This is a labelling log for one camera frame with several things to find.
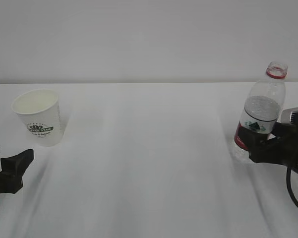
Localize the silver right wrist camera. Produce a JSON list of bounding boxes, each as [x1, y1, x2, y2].
[[280, 107, 298, 126]]

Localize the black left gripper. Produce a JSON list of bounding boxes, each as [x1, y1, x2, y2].
[[0, 149, 34, 194]]

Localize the clear water bottle red label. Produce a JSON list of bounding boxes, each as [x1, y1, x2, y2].
[[231, 61, 288, 163]]

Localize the white paper coffee cup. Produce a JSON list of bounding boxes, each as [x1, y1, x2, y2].
[[11, 89, 63, 147]]

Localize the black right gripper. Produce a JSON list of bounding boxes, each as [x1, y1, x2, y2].
[[238, 122, 298, 174]]

